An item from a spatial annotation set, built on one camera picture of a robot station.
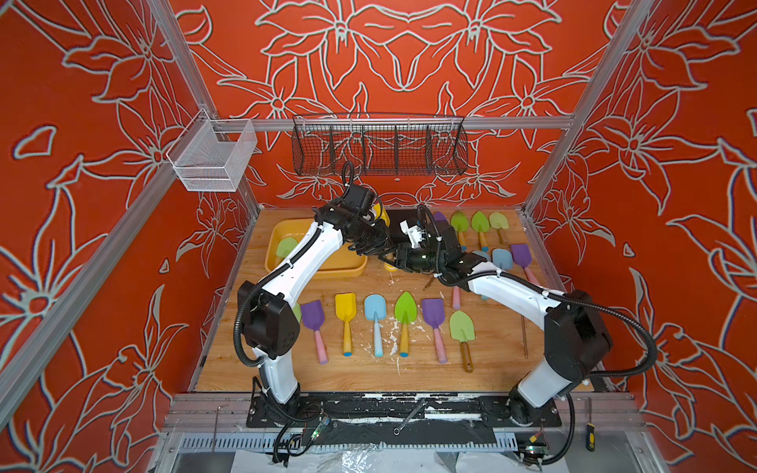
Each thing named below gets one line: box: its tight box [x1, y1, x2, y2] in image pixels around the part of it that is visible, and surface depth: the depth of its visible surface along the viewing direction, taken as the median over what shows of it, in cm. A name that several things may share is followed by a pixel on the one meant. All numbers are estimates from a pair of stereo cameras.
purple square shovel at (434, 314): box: [421, 297, 449, 364], surface depth 92 cm
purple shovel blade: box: [300, 299, 328, 366], surface depth 91 cm
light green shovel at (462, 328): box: [449, 310, 477, 374], surface depth 89 cm
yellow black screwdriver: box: [585, 422, 597, 452], surface depth 71 cm
